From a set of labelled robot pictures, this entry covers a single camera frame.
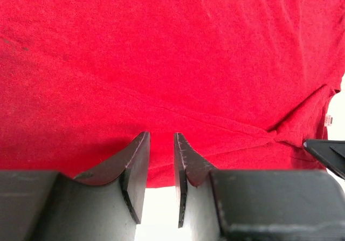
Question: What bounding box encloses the red t shirt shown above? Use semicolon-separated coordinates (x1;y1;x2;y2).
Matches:
1;0;344;188

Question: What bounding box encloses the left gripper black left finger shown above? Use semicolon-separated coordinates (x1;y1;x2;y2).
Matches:
1;132;150;240

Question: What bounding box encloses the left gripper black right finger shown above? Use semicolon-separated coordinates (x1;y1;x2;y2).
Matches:
174;133;344;240

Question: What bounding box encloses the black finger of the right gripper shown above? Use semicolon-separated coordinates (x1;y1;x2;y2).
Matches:
303;140;344;179

